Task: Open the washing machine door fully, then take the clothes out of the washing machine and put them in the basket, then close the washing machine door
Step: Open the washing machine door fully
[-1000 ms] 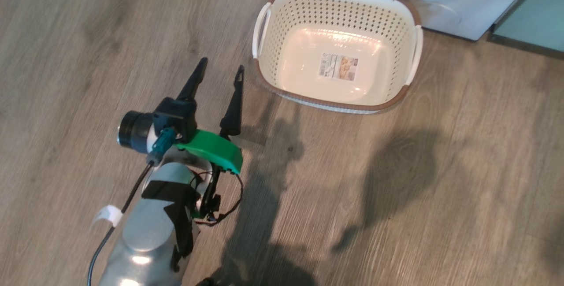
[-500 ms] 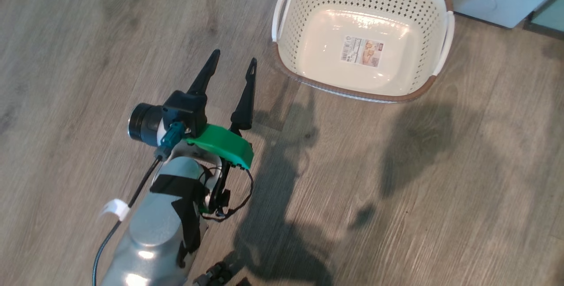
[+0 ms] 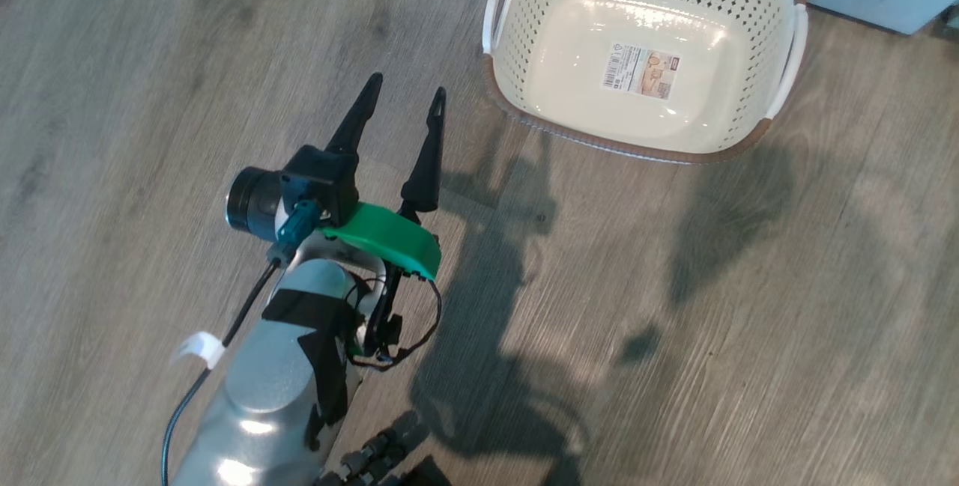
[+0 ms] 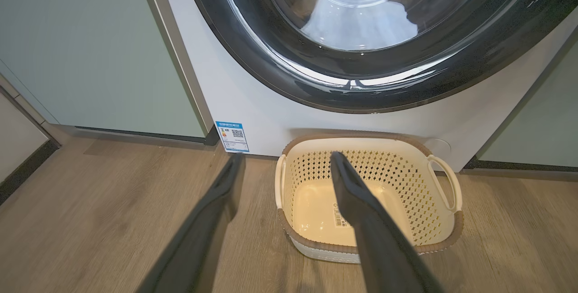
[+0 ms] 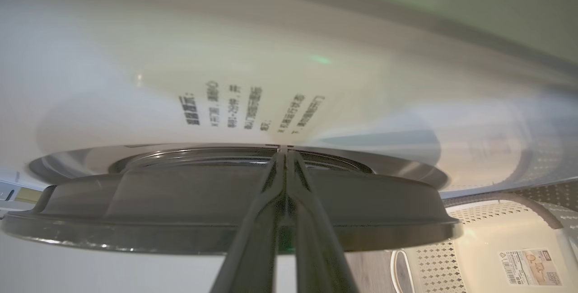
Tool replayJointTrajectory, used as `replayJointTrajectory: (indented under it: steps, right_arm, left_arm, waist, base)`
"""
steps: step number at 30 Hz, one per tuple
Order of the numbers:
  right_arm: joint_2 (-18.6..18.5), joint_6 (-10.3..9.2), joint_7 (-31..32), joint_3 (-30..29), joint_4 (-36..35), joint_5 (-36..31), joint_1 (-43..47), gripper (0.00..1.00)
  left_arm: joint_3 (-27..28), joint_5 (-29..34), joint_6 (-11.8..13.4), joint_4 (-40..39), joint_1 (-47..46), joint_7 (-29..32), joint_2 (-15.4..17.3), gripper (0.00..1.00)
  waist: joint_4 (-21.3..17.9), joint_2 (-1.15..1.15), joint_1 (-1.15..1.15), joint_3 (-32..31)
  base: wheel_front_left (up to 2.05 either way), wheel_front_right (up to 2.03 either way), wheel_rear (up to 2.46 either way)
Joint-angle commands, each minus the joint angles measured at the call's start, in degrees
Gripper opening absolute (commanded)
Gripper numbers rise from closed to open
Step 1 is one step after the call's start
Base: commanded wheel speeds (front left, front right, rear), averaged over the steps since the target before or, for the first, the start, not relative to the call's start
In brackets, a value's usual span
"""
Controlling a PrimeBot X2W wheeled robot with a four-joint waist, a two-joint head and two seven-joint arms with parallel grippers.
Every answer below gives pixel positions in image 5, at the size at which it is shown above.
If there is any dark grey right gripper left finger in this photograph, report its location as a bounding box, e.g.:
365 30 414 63
211 151 286 293

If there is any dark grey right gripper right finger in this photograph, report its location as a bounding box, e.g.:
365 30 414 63
286 151 359 293

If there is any round dark glass washer door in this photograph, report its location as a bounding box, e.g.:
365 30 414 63
0 143 462 256

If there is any cream perforated laundry basket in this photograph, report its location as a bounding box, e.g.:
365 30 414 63
391 180 578 293

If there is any white front-load washing machine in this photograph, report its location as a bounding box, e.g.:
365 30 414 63
0 0 578 293

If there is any white barcode sticker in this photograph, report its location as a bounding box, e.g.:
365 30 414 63
499 250 563 286

